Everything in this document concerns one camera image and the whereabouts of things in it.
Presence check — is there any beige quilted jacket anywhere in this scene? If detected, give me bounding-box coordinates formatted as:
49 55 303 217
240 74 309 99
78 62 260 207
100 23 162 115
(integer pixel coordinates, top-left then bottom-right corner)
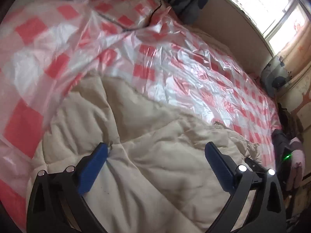
28 74 261 232

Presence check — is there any blue pink right curtain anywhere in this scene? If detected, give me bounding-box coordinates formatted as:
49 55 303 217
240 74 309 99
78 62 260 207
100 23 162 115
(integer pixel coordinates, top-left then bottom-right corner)
260 22 310 97

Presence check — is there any red white checkered plastic sheet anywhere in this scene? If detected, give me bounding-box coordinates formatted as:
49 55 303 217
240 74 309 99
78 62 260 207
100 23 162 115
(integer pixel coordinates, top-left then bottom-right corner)
1 0 280 229

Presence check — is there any window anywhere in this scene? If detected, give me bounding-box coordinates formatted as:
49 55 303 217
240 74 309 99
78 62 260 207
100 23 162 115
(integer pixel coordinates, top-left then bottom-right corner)
231 0 307 54

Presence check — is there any beige headboard panel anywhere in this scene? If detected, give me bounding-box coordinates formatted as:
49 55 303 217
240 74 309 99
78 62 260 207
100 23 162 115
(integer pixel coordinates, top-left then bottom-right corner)
193 0 273 76

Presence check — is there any black cable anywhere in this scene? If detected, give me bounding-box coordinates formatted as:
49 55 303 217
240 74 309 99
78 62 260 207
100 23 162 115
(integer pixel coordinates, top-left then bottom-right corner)
97 0 166 33

